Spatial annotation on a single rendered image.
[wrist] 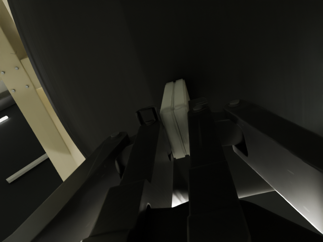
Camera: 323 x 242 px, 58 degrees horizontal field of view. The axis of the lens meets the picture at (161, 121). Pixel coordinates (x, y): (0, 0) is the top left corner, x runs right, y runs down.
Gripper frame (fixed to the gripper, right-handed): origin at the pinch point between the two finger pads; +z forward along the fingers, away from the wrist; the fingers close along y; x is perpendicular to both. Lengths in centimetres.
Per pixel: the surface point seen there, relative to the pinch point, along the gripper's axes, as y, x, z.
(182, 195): -3.0, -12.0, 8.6
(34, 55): -11.1, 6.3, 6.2
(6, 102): -638, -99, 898
